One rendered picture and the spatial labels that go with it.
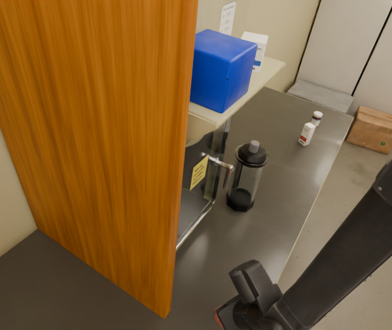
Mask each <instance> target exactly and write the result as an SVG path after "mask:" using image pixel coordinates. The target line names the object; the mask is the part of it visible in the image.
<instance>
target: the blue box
mask: <svg viewBox="0 0 392 330"><path fill-rule="evenodd" d="M257 47H258V44H256V43H253V42H250V41H246V40H243V39H240V38H237V37H233V36H230V35H227V34H223V33H220V32H217V31H213V30H210V29H205V30H203V31H201V32H199V33H197V34H196V36H195V44H194V58H193V66H192V80H191V87H190V101H191V102H193V103H196V104H198V105H201V106H203V107H206V108H208V109H211V110H213V111H216V112H218V113H224V112H225V111H226V110H227V109H228V108H229V107H231V106H232V105H233V104H234V103H236V102H237V101H238V100H239V99H240V98H241V97H242V96H244V95H245V94H246V93H247V91H248V88H249V83H250V79H251V74H252V70H253V65H254V61H255V56H256V52H257Z"/></svg>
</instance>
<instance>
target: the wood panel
mask: <svg viewBox="0 0 392 330"><path fill-rule="evenodd" d="M197 15H198V0H0V129H1V131H2V134H3V137H4V139H5V142H6V144H7V147H8V150H9V153H10V156H11V159H12V161H13V164H14V167H15V169H16V172H17V174H18V177H19V180H20V183H21V185H22V188H23V190H24V194H25V196H26V199H27V202H28V204H29V207H30V210H31V212H32V215H33V218H34V220H35V223H36V226H37V228H38V229H39V230H40V231H41V232H43V233H44V234H46V235H47V236H48V237H50V238H51V239H53V240H54V241H55V242H57V243H58V244H59V245H61V246H62V247H64V248H65V249H66V250H68V251H70V252H71V253H72V254H73V255H75V256H76V257H78V258H79V259H80V260H82V261H84V262H85V263H86V264H87V265H89V266H90V267H92V268H93V269H94V270H96V271H98V272H99V273H100V274H102V275H103V276H104V277H106V278H107V279H108V280H110V281H112V282H113V283H114V284H116V285H117V286H119V287H120V288H121V289H123V290H124V291H125V292H127V293H128V294H129V295H131V296H132V297H133V298H135V299H137V300H138V301H139V302H141V303H142V304H144V305H145V306H146V307H147V308H149V309H151V310H152V311H153V312H155V313H156V314H158V315H159V316H160V317H161V318H163V319H164V318H165V317H166V316H167V315H168V313H169V312H170V310H171V298H172V290H173V276H174V268H175V254H176V247H177V233H178V225H179V211H180V203H181V189H182V181H183V167H184V159H185V145H186V138H187V124H188V110H189V102H190V87H191V80H192V66H193V58H194V44H195V36H196V22H197Z"/></svg>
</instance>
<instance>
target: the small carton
mask: <svg viewBox="0 0 392 330"><path fill-rule="evenodd" d="M241 39H243V40H246V41H250V42H253V43H256V44H258V47H257V52H256V56H255V61H254V65H253V70H252V71H253V72H257V73H259V71H260V68H261V65H262V61H263V57H264V52H265V49H266V44H267V40H268V36H267V35H261V34H256V33H250V32H246V31H245V32H244V34H243V35H242V37H241Z"/></svg>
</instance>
